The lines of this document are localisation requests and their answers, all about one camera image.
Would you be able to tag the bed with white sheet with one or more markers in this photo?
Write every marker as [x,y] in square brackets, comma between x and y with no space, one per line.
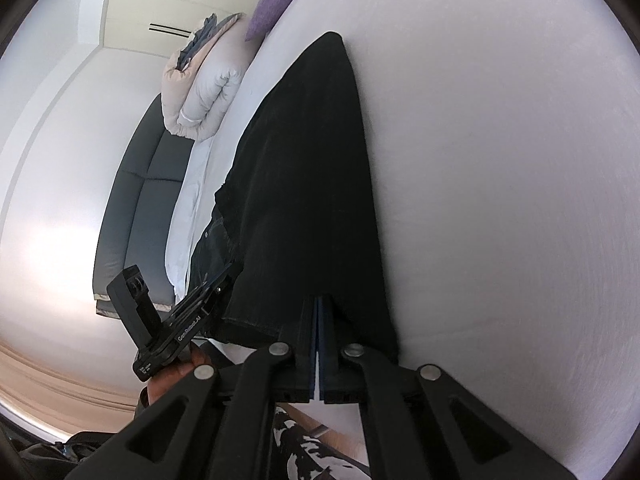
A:
[475,185]

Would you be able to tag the white pillow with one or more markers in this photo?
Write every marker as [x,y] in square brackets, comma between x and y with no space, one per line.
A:
[187,210]

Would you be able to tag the person's left hand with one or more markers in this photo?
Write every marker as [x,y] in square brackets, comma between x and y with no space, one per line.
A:
[175,375]

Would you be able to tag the black denim pants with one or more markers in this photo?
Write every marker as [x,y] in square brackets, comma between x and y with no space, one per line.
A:
[310,185]

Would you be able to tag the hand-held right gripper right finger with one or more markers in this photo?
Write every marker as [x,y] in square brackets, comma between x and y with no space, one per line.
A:
[327,360]

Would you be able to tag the folded beige white duvet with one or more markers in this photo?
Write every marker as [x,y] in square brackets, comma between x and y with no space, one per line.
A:
[210,95]

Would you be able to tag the person's patterned trouser leg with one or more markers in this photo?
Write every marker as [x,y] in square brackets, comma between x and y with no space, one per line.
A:
[310,455]

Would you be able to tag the purple cushion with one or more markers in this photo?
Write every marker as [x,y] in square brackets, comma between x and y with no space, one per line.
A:
[272,10]

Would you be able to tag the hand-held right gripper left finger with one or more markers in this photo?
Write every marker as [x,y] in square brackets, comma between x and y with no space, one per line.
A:
[306,360]

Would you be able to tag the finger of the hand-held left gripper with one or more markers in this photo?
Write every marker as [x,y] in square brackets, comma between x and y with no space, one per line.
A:
[210,292]

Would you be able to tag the blue folded cloth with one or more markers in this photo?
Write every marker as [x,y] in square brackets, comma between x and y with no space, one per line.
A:
[200,42]

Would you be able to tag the grey padded headboard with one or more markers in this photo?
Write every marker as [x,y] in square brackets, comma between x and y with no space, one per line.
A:
[135,210]

